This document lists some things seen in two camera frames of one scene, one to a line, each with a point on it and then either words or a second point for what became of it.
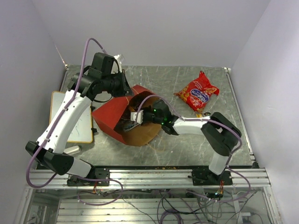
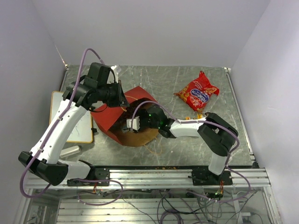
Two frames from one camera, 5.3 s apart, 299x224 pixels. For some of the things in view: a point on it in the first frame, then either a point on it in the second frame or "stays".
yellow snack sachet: [199, 115] stays
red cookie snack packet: [197, 93] stays
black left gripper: [125, 89] → [120, 100]
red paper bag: [115, 117] stays
